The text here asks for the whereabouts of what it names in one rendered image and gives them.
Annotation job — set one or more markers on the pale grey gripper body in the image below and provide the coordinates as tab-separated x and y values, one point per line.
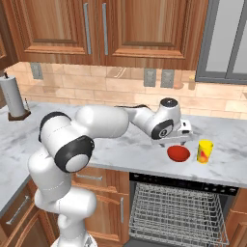
172	138

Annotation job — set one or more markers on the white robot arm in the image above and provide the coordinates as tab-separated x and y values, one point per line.
99	122

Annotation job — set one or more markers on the red bowl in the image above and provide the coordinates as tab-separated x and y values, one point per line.
178	153

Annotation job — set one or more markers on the yellow cup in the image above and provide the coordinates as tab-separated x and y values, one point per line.
204	151

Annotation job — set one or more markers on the black dishwasher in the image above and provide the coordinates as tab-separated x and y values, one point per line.
193	186

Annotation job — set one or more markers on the wooden base cupboard beside dishwasher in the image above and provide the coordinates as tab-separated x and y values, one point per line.
238	222

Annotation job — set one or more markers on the wooden corner base cupboard door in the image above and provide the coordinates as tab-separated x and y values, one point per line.
29	233

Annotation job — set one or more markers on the small brown round item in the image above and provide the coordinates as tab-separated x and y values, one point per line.
178	85

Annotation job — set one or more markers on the small tan jar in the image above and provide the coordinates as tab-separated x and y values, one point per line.
192	83

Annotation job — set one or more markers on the grey framed window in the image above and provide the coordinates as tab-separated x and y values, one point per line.
225	38

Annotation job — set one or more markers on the paper towel roll on holder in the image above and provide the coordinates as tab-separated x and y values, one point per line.
11	96

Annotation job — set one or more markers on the wooden corner drawer front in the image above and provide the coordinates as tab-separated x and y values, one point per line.
16	209

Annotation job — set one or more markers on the grey wall socket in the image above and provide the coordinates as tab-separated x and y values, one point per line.
150	77
167	78
36	70

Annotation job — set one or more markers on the wooden wall cupboard door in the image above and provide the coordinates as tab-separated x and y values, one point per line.
54	29
151	29

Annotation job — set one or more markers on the wooden corner wall cupboard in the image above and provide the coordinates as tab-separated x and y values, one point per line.
6	32

